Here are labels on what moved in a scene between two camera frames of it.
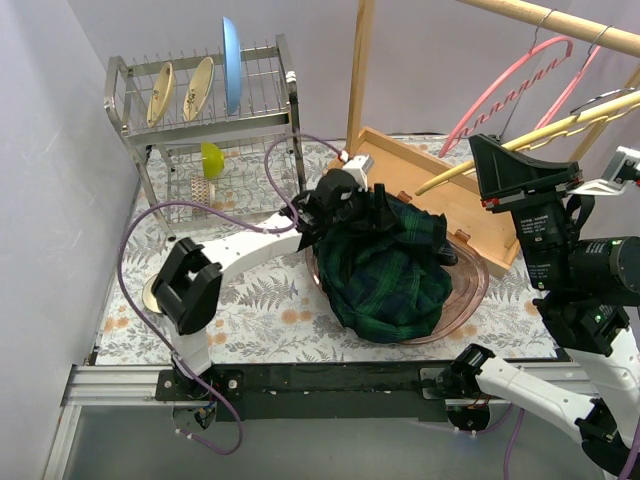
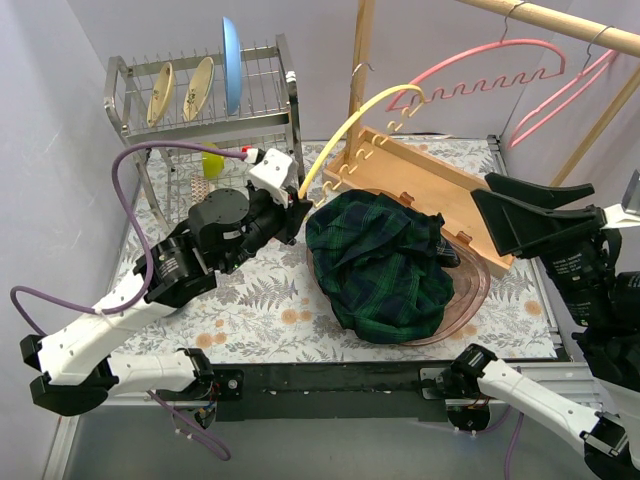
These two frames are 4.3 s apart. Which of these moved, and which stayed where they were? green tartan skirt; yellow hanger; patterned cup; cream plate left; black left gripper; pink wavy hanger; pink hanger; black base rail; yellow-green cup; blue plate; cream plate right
Moved: pink wavy hanger; yellow hanger; pink hanger; black left gripper
Stayed: cream plate right; yellow-green cup; cream plate left; blue plate; black base rail; green tartan skirt; patterned cup
